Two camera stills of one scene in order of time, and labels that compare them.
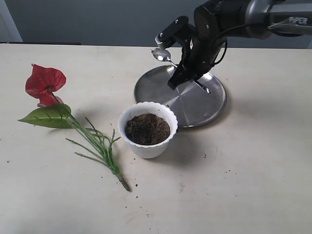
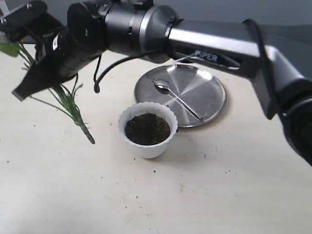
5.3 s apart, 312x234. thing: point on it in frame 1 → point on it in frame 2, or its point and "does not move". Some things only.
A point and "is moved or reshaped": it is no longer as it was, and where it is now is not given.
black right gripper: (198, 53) → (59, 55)
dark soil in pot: (146, 128) does not move
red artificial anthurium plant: (41, 83) → (11, 49)
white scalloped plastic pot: (147, 126) does not move
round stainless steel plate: (194, 106) does not move
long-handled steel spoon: (163, 55) is moved or reshaped
